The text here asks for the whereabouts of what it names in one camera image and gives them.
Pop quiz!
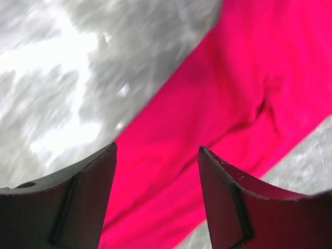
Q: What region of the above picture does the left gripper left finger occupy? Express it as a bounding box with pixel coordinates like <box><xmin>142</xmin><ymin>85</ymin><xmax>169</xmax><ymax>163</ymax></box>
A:
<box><xmin>1</xmin><ymin>143</ymin><xmax>117</xmax><ymax>248</ymax></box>

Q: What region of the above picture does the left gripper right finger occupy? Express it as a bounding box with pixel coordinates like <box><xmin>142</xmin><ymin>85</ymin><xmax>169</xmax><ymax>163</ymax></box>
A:
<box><xmin>198</xmin><ymin>147</ymin><xmax>331</xmax><ymax>248</ymax></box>

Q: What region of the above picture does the magenta t-shirt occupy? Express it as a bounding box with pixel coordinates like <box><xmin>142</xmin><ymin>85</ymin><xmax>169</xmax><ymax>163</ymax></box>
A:
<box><xmin>99</xmin><ymin>1</ymin><xmax>331</xmax><ymax>248</ymax></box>

